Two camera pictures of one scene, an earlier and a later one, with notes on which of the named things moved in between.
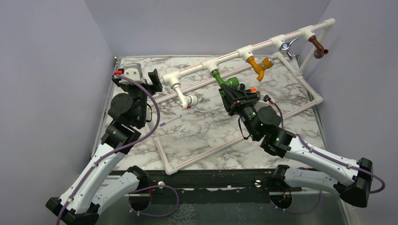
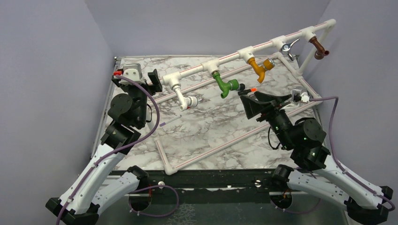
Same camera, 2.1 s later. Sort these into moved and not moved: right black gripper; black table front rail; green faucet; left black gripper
Moved: right black gripper
Not moved: left black gripper; green faucet; black table front rail
